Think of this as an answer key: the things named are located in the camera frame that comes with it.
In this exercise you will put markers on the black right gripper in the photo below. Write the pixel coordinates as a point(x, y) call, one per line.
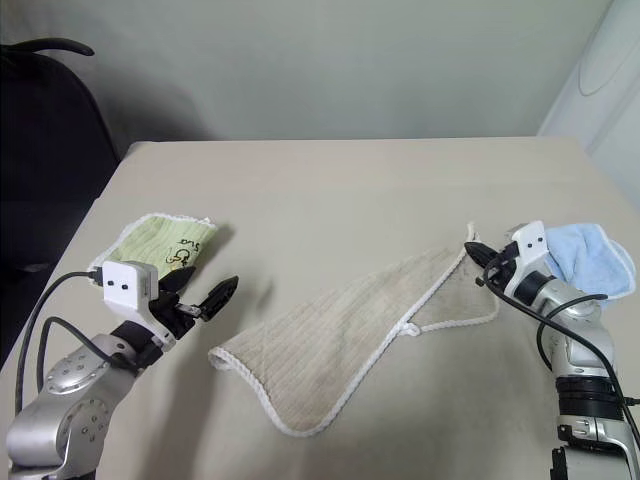
point(504, 267)

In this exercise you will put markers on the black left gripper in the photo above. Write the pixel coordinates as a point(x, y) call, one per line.
point(170, 315)

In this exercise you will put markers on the beige towel with white trim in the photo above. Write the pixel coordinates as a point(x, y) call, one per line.
point(325, 340)

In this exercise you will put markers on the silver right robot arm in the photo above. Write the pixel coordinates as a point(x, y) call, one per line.
point(580, 340)

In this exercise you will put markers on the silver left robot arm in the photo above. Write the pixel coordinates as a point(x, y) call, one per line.
point(55, 420)

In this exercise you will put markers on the green cloth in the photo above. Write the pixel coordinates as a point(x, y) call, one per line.
point(160, 240)

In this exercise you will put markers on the blue cloth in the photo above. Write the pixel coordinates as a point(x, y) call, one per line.
point(585, 260)

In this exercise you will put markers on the black chair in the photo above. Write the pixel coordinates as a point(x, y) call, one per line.
point(45, 165)

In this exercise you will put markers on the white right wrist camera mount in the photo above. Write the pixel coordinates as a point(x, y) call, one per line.
point(531, 244)

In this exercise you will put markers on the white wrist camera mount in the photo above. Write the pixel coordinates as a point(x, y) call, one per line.
point(531, 244)
point(125, 287)

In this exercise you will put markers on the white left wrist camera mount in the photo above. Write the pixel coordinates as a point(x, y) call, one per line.
point(125, 287)

